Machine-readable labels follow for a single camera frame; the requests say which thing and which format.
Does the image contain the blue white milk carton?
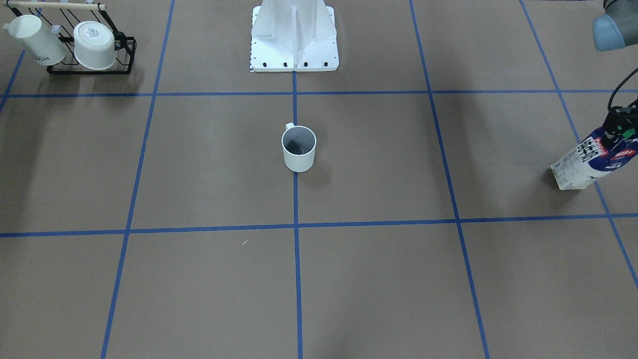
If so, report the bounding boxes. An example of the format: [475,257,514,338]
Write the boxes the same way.
[550,127,638,190]

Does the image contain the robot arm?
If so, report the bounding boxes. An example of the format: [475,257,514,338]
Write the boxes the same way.
[592,0,638,145]

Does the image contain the white mug rack far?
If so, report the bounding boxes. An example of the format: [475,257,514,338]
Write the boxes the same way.
[2,14,67,66]

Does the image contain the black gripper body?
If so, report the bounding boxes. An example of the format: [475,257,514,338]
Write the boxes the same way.
[602,100,638,143]

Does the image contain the white mug with handle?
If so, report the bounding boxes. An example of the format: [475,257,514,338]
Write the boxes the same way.
[281,123,317,173]

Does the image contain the black wire mug rack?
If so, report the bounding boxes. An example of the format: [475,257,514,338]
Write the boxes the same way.
[1,0,137,75]

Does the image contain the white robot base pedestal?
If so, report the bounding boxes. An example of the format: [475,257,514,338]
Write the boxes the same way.
[249,0,339,72]

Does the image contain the white mug rack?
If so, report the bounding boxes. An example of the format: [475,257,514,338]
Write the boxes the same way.
[73,21,116,71]
[2,14,67,66]

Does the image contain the white mug rack near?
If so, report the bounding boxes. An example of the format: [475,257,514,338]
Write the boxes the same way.
[73,21,116,71]

